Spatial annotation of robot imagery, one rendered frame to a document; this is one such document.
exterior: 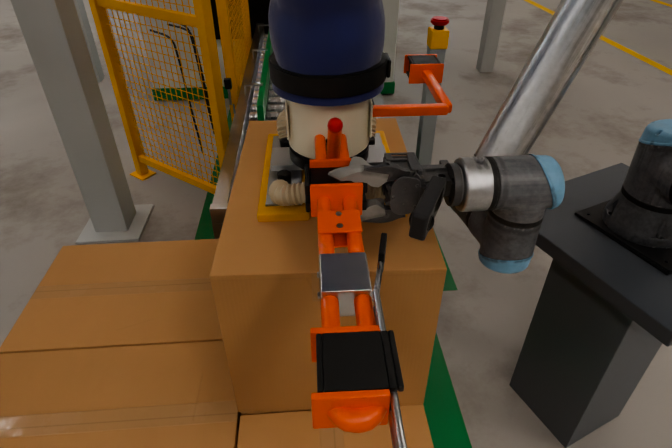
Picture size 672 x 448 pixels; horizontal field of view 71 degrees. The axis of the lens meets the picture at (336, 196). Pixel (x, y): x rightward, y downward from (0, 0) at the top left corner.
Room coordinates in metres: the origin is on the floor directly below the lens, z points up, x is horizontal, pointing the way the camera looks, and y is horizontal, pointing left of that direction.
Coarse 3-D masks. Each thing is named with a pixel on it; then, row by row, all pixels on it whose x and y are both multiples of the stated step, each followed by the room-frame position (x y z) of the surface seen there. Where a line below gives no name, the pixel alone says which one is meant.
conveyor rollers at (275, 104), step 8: (264, 40) 3.33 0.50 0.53; (264, 48) 3.15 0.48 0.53; (256, 80) 2.53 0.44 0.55; (256, 88) 2.43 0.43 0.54; (272, 88) 2.44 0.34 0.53; (256, 96) 2.34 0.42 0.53; (272, 96) 2.34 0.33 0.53; (256, 104) 2.19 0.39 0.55; (272, 104) 2.19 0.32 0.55; (280, 104) 2.19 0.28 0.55; (256, 112) 2.09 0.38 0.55; (272, 112) 2.09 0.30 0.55; (280, 112) 2.10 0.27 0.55; (248, 120) 2.00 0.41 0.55; (256, 120) 2.00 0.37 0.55; (272, 120) 2.01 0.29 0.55
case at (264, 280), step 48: (240, 192) 0.82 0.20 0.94; (240, 240) 0.66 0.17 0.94; (288, 240) 0.66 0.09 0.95; (432, 240) 0.66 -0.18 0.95; (240, 288) 0.57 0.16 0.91; (288, 288) 0.58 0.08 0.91; (384, 288) 0.58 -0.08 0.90; (432, 288) 0.59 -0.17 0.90; (240, 336) 0.57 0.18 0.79; (288, 336) 0.58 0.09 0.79; (432, 336) 0.59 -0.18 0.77; (240, 384) 0.57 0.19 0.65; (288, 384) 0.57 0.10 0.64
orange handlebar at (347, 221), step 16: (432, 80) 1.09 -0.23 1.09; (384, 112) 0.93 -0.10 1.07; (400, 112) 0.93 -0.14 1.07; (416, 112) 0.94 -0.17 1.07; (432, 112) 0.94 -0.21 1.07; (448, 112) 0.95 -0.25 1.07; (320, 144) 0.77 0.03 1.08; (320, 208) 0.57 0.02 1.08; (352, 208) 0.57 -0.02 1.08; (320, 224) 0.53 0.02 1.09; (336, 224) 0.53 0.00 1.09; (352, 224) 0.53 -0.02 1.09; (320, 240) 0.50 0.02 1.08; (336, 240) 0.52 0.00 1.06; (352, 240) 0.50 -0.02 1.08; (336, 304) 0.38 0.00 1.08; (368, 304) 0.38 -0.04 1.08; (336, 320) 0.36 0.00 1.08; (368, 320) 0.36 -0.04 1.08; (336, 416) 0.25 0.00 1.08; (352, 416) 0.24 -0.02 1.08; (368, 416) 0.24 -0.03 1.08; (384, 416) 0.25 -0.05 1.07; (352, 432) 0.24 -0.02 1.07
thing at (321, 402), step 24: (312, 336) 0.33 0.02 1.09; (336, 336) 0.32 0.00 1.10; (360, 336) 0.32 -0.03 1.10; (312, 360) 0.33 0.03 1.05; (336, 360) 0.29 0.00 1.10; (360, 360) 0.29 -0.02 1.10; (384, 360) 0.29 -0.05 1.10; (336, 384) 0.27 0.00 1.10; (360, 384) 0.27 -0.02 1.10; (384, 384) 0.27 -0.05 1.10; (312, 408) 0.25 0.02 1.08
